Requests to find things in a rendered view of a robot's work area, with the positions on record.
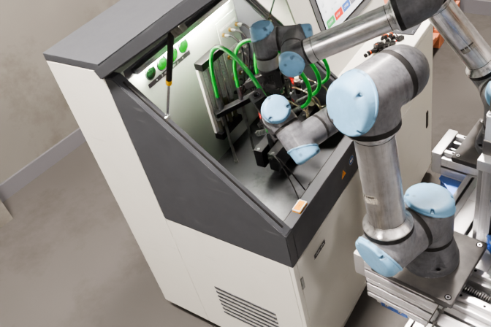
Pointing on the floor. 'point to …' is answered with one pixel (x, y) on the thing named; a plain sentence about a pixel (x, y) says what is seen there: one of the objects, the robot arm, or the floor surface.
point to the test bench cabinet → (242, 283)
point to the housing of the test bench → (74, 58)
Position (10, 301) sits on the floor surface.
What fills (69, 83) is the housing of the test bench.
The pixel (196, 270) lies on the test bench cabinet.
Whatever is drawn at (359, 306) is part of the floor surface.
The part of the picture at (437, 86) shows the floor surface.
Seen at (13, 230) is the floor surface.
